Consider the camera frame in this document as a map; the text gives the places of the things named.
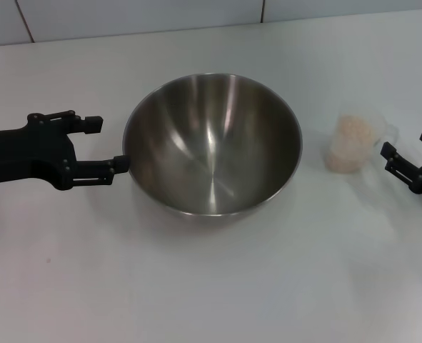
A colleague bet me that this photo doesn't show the white rice grains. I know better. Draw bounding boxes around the white rice grains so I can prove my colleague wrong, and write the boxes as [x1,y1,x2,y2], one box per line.
[325,114,376,174]

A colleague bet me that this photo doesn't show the clear plastic measuring cup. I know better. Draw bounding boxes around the clear plastic measuring cup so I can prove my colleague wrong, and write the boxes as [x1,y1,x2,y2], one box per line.
[323,101,401,175]

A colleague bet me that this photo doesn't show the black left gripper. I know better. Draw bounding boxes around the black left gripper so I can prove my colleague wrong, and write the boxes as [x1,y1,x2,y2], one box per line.
[0,110,130,191]

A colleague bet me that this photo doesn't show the stainless steel mixing bowl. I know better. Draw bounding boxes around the stainless steel mixing bowl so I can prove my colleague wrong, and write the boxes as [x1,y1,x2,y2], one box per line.
[121,72,303,218]

